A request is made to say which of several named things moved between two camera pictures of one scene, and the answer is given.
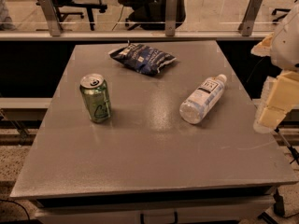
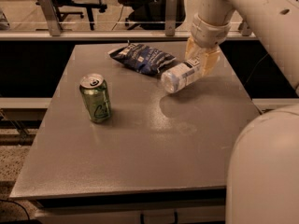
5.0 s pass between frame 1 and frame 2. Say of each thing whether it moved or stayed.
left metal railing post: stayed
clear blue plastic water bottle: moved
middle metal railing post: stayed
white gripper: moved
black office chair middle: stayed
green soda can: stayed
